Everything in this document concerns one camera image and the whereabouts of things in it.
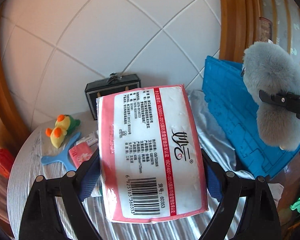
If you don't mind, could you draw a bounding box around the yellow duck plush toy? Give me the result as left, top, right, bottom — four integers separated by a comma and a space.
45, 114, 81, 148

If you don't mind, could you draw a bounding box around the blue plastic storage bin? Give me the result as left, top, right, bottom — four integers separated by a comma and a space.
202, 56, 300, 178

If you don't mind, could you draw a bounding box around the black gift box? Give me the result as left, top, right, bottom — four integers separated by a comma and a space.
85, 73, 141, 120

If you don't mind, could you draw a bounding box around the wooden door frame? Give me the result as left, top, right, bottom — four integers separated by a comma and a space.
219, 0, 262, 62

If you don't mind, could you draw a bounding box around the grey fluffy plush toy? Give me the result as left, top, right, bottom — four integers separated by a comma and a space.
242, 42, 300, 151

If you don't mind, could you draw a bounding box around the red bag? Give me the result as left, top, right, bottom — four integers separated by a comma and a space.
0, 148, 15, 179

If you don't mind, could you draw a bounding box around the small white box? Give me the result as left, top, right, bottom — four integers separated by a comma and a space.
76, 132, 98, 146

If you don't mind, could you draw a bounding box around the striped silver tablecloth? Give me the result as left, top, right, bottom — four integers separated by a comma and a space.
19, 85, 282, 239

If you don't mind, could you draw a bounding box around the pink white tissue pack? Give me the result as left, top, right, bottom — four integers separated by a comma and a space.
98, 85, 208, 223

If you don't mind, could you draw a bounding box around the blue plastic boomerang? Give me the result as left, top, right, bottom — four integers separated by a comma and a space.
41, 132, 81, 172

